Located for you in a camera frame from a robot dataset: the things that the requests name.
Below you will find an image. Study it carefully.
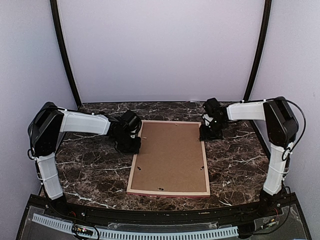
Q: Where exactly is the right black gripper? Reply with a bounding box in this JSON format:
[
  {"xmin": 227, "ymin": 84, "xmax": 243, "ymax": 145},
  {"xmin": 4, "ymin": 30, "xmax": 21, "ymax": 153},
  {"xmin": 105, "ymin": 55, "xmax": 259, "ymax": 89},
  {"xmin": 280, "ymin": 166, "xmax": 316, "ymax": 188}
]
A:
[{"xmin": 200, "ymin": 118, "xmax": 227, "ymax": 140}]

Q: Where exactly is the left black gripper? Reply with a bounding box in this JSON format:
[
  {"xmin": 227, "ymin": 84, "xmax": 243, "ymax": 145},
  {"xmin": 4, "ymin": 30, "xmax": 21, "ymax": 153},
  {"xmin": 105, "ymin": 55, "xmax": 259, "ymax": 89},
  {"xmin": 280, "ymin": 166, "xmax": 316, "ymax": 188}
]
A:
[{"xmin": 113, "ymin": 132, "xmax": 142, "ymax": 154}]

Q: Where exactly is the brown cardboard backing board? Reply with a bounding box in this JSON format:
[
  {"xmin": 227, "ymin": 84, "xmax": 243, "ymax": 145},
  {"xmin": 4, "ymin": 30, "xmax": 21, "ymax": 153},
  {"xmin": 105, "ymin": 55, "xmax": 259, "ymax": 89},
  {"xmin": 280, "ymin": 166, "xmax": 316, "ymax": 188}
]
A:
[{"xmin": 129, "ymin": 122, "xmax": 210, "ymax": 193}]

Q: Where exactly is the pink wooden picture frame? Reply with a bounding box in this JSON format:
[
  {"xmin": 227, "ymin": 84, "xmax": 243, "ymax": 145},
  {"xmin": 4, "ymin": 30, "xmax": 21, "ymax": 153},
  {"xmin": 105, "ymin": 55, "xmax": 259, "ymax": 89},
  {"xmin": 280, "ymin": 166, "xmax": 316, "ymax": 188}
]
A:
[{"xmin": 126, "ymin": 119, "xmax": 211, "ymax": 198}]

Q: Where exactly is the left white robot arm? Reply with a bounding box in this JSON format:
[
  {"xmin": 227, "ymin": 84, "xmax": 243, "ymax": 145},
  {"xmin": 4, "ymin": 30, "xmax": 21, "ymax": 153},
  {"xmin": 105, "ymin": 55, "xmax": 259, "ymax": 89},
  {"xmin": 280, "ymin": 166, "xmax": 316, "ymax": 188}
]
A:
[{"xmin": 27, "ymin": 101, "xmax": 142, "ymax": 218}]

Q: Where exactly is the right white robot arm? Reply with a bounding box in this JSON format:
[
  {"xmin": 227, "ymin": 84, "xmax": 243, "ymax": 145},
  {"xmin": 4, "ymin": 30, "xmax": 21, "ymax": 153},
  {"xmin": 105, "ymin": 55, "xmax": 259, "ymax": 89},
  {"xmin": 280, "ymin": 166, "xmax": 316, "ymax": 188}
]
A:
[{"xmin": 199, "ymin": 96, "xmax": 301, "ymax": 196}]

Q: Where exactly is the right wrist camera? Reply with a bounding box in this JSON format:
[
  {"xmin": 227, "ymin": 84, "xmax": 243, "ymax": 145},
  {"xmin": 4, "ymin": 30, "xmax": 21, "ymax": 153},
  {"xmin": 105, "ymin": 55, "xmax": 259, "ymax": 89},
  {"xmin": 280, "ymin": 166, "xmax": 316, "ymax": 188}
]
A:
[{"xmin": 202, "ymin": 113, "xmax": 213, "ymax": 126}]

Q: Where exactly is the black front table rail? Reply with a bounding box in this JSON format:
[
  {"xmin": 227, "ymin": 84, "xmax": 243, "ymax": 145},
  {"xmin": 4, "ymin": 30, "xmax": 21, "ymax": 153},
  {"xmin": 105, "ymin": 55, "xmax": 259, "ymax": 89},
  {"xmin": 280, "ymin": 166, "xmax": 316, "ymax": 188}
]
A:
[{"xmin": 66, "ymin": 202, "xmax": 276, "ymax": 225}]

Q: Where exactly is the white slotted cable duct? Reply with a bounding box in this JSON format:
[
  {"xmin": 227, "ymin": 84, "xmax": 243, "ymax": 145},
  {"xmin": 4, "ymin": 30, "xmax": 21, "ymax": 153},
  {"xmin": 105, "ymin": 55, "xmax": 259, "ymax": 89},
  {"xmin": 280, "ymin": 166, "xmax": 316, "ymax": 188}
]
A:
[{"xmin": 32, "ymin": 213, "xmax": 239, "ymax": 240}]

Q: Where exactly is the right black corner post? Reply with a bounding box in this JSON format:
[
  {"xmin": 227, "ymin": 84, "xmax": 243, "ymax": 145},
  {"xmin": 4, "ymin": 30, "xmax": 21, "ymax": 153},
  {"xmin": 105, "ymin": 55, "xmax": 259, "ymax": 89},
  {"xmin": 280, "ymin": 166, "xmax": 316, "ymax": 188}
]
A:
[{"xmin": 243, "ymin": 0, "xmax": 272, "ymax": 101}]

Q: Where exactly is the black corner post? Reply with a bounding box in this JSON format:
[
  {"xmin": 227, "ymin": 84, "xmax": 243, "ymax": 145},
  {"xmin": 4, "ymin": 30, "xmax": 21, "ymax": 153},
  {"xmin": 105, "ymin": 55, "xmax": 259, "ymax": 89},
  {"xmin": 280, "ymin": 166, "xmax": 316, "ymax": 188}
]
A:
[
  {"xmin": 49, "ymin": 0, "xmax": 82, "ymax": 108},
  {"xmin": 243, "ymin": 0, "xmax": 272, "ymax": 101}
]

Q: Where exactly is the left black corner post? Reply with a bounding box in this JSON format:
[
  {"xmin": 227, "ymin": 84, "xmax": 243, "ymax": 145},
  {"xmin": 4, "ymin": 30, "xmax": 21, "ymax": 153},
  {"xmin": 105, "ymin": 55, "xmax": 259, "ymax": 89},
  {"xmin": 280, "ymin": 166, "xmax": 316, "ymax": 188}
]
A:
[{"xmin": 49, "ymin": 0, "xmax": 82, "ymax": 108}]

